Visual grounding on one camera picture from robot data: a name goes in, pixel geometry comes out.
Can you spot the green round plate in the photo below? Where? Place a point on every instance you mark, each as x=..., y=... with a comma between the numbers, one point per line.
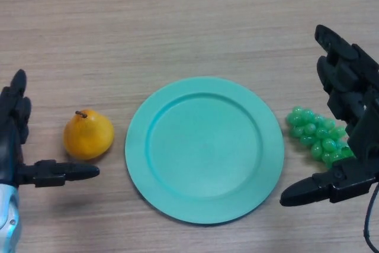
x=207, y=152

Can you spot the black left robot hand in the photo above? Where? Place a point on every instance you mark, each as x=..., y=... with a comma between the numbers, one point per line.
x=9, y=140

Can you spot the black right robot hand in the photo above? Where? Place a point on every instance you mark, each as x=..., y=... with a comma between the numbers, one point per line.
x=365, y=137

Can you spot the green grape bunch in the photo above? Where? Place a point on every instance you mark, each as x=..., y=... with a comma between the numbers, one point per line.
x=321, y=140

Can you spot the yellow pear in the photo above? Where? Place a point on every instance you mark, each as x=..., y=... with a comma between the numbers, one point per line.
x=89, y=134

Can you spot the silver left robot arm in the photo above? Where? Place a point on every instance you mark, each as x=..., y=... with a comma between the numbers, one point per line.
x=7, y=220

